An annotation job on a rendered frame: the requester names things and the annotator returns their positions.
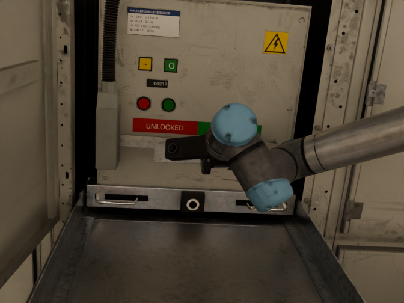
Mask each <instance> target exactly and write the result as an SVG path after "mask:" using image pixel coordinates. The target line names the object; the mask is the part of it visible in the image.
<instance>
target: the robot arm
mask: <svg viewBox="0 0 404 303"><path fill-rule="evenodd" d="M400 152H404V106H401V107H398V108H394V109H391V110H389V111H385V112H382V113H379V114H376V115H372V116H369V117H366V118H362V119H360V120H357V121H353V122H350V123H347V124H343V125H341V126H337V127H334V128H331V129H328V130H324V131H321V132H318V133H315V134H312V135H309V136H306V137H303V138H300V139H291V140H288V141H285V142H283V143H282V144H280V145H279V146H277V147H274V148H272V149H270V150H268V148H267V146H266V145H265V143H264V142H263V140H262V138H261V137H260V135H259V133H258V132H257V118H256V115H255V113H254V112H253V111H252V110H251V109H250V108H249V107H247V106H246V105H244V104H241V103H230V104H228V105H224V106H223V107H222V108H221V109H220V110H219V111H218V112H217V113H216V114H215V115H214V117H213V118H212V122H211V125H210V127H209V130H208V132H206V133H205V134H204V135H200V136H188V137H181V138H170V139H167V140H166V141H165V158H166V159H169V160H171V161H183V160H191V159H200V160H201V161H200V165H201V172H202V174H210V172H211V168H227V167H229V168H228V170H232V172H233V173H234V175H235V176H236V178H237V180H238V182H239V183H240V185H241V187H242V188H243V190H244V191H245V193H246V197H247V198H248V199H250V201H251V202H252V204H253V205H254V207H255V208H256V210H257V211H258V212H261V213H264V212H267V211H268V210H271V209H273V208H274V207H276V206H278V205H279V204H281V203H283V202H284V201H286V200H287V199H289V198H290V197H291V196H292V195H293V189H292V187H291V185H290V184H291V183H292V182H293V181H295V180H296V179H300V178H303V177H307V176H311V175H314V174H318V173H322V172H325V171H330V170H334V169H337V168H341V167H346V166H349V165H353V164H358V163H361V162H365V161H369V160H372V159H377V158H381V157H384V156H389V155H393V154H396V153H400Z"/></svg>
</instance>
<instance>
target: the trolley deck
mask: <svg viewBox="0 0 404 303"><path fill-rule="evenodd" d="M65 303H323V302H322V300H321V298H320V296H319V294H318V292H317V290H316V288H315V286H314V284H313V282H312V280H311V278H310V276H309V274H308V272H307V270H306V268H305V266H304V264H303V262H302V260H301V258H300V256H299V254H298V252H297V250H296V248H295V246H294V244H293V242H292V240H291V238H290V236H289V234H288V232H287V230H286V228H284V227H255V226H239V225H210V224H182V223H166V222H137V221H108V220H94V222H93V226H92V228H91V231H90V234H89V236H88V239H87V243H86V245H85V248H84V251H83V253H82V256H81V259H80V262H79V264H78V268H77V270H76V273H75V276H74V279H73V281H72V285H71V287H70V290H69V293H68V295H67V299H66V301H65Z"/></svg>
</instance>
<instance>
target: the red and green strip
mask: <svg viewBox="0 0 404 303"><path fill-rule="evenodd" d="M210 125H211V122H200V121H180V120H160V119H149V118H133V132H151V133H172V134H183V135H204V134H205V133H206V132H208V130H209V127H210ZM261 131H262V125H257V132H258V133H259V135H260V136H261Z"/></svg>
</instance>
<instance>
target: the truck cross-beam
mask: <svg viewBox="0 0 404 303"><path fill-rule="evenodd" d="M96 186H104V187H105V201H124V202H133V201H135V199H136V197H139V200H138V202H137V203H136V204H134V205H120V204H105V206H104V207H118V208H133V209H160V210H180V205H181V195H182V191H188V192H204V193H205V203H204V212H230V213H258V214H272V215H276V214H277V212H273V211H267V212H264V213H261V212H258V211H257V210H251V209H249V208H248V207H247V206H246V204H245V202H246V201H247V202H248V203H249V205H250V206H251V207H254V205H253V204H252V202H251V201H250V199H248V198H247V197H246V193H245V191H241V190H228V189H202V188H177V187H164V186H138V185H113V184H100V183H97V179H96V178H90V179H89V181H88V183H87V206H90V207H95V206H96ZM295 199H296V194H295V192H293V195H292V196H291V197H290V198H289V199H287V201H286V205H287V210H286V211H285V215H293V211H294V207H295Z"/></svg>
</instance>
